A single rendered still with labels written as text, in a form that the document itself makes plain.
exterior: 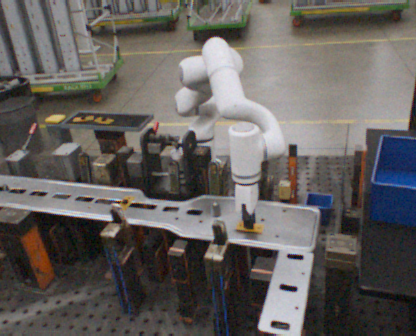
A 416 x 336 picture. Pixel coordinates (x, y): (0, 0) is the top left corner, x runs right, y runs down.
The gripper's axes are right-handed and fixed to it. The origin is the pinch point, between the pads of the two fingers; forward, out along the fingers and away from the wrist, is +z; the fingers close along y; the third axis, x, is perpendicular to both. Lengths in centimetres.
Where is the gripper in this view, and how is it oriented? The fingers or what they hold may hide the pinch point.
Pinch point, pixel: (249, 220)
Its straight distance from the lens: 133.4
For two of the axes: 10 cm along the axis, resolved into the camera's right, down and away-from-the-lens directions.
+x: 9.4, 0.8, -3.2
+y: -3.1, 5.1, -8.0
